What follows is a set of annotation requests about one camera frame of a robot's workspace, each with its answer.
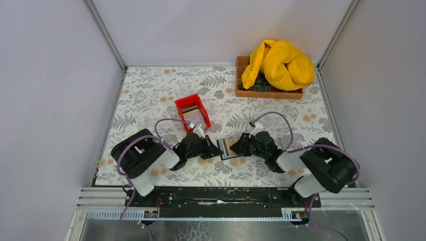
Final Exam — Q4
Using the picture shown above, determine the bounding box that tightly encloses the gold card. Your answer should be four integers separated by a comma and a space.
220, 138, 239, 158

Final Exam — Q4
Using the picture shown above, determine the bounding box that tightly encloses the red plastic bin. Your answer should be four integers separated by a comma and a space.
175, 94, 211, 129

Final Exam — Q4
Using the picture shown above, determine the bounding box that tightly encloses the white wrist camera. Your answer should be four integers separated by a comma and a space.
192, 123, 206, 138
250, 122, 264, 136

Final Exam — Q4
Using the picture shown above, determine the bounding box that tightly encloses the wooden tray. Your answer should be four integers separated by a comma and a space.
235, 56, 303, 100

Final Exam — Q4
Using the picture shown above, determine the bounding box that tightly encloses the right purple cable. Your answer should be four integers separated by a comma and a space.
250, 111, 361, 186

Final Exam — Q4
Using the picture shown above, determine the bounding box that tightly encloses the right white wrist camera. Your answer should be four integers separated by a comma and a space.
250, 122, 264, 136

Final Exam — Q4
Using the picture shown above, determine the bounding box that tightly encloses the dark green object in tray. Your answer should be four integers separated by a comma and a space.
238, 74, 271, 92

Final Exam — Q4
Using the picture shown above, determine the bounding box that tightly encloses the yellow cloth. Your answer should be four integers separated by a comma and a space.
241, 40, 315, 91

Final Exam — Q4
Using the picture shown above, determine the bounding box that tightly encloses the black card holder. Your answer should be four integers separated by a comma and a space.
216, 136, 241, 162

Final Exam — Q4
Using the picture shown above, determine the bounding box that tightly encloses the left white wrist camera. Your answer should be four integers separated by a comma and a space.
192, 123, 206, 138

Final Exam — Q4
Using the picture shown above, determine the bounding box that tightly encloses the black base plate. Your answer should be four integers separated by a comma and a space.
125, 186, 321, 218

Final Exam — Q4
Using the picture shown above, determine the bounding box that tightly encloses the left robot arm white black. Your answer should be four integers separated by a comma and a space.
111, 129, 223, 196

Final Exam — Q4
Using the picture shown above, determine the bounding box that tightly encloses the floral table mat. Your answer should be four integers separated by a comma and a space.
94, 66, 335, 187

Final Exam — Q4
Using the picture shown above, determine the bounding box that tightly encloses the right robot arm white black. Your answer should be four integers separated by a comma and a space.
230, 131, 360, 198

